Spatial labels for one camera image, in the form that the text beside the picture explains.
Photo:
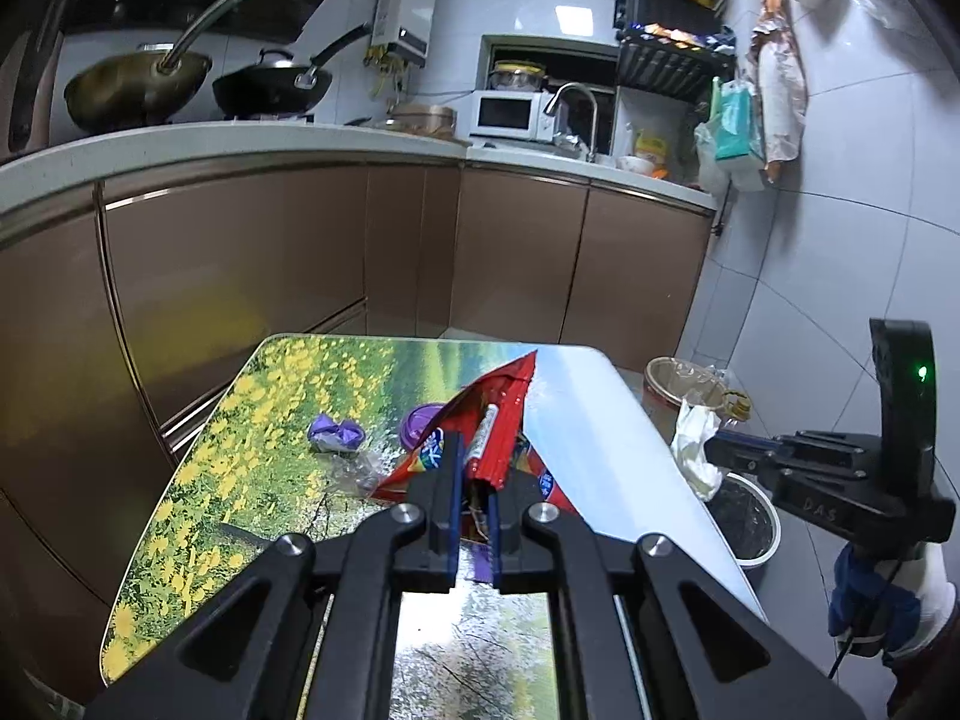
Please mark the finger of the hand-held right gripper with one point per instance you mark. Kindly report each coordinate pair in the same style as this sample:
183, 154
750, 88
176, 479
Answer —
821, 442
750, 461

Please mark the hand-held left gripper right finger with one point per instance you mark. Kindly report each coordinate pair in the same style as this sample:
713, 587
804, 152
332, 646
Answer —
495, 532

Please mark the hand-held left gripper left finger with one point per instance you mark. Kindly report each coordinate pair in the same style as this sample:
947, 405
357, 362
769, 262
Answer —
452, 499

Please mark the white tissue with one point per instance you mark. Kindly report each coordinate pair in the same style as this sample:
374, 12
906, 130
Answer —
694, 457

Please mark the grey bin with black liner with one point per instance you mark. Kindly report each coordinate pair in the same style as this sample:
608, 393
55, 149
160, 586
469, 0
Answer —
746, 525

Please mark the red snack packet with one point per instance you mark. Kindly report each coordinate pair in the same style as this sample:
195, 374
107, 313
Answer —
508, 416

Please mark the person's right forearm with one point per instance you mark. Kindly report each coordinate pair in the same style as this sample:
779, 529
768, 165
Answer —
915, 690

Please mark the person's right hand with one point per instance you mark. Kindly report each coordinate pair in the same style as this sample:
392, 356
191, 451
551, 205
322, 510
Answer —
911, 600

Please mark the yellow wrapper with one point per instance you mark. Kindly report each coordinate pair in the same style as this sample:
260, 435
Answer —
739, 405

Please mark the purple round lid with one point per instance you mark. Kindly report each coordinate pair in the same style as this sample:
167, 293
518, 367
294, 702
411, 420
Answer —
420, 420

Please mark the clear plastic wrapper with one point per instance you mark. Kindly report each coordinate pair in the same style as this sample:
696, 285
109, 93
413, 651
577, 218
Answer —
364, 474

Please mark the beige bin with liner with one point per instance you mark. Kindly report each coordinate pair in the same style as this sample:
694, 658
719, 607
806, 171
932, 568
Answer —
667, 390

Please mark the purple crumpled wrapper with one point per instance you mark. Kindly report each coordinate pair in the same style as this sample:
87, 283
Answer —
335, 435

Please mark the landscape print folding table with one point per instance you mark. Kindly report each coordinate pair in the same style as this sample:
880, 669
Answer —
285, 405

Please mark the clear plastic bag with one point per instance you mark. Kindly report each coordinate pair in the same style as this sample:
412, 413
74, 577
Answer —
712, 165

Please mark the brown lower kitchen cabinets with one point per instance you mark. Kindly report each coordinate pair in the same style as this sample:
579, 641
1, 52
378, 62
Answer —
240, 277

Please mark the white bowl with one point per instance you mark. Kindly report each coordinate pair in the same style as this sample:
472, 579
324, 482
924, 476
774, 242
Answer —
636, 163

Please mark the green plastic bag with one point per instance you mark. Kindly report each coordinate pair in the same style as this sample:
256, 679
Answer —
735, 124

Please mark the yellow packet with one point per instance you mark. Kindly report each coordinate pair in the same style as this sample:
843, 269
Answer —
649, 146

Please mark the round bamboo steamer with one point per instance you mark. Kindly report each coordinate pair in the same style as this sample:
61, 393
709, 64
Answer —
424, 121

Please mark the white microwave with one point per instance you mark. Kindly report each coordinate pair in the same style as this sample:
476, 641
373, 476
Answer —
502, 114

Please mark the steel kitchen faucet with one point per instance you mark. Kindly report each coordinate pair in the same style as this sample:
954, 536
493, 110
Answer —
574, 88

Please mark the white kitchen countertop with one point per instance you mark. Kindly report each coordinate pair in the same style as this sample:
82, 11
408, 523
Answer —
225, 146

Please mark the glass pot with yellow lid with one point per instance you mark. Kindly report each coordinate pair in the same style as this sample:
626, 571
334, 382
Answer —
516, 77

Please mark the black wok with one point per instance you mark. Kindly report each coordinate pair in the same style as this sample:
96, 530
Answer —
262, 90

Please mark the white water heater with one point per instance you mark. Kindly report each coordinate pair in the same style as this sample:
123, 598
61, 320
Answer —
405, 15

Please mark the brass wok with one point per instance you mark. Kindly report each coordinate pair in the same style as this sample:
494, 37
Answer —
127, 90

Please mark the black wall rack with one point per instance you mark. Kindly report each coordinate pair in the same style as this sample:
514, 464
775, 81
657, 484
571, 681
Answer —
667, 64

